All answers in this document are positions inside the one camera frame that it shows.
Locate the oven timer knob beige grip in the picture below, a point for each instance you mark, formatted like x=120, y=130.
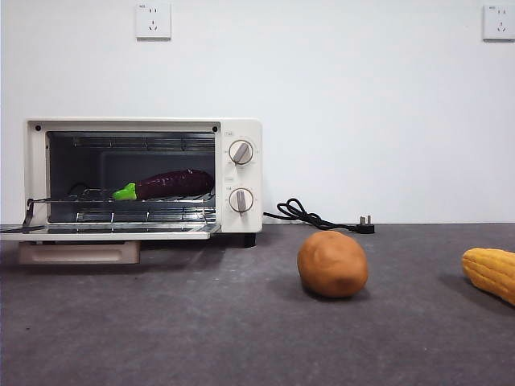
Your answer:
x=241, y=200

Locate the brown potato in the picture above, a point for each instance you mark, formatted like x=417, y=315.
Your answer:
x=332, y=263

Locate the yellow corn cob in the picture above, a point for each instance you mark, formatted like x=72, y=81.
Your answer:
x=491, y=273

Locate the oven temperature knob beige grip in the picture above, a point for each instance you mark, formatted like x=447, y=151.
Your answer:
x=241, y=152

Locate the purple eggplant with green stem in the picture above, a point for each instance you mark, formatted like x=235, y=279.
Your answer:
x=173, y=185

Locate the white wall socket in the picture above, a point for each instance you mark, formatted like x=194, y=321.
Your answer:
x=153, y=21
x=499, y=23

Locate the white toaster oven body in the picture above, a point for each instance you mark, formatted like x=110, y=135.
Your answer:
x=249, y=177

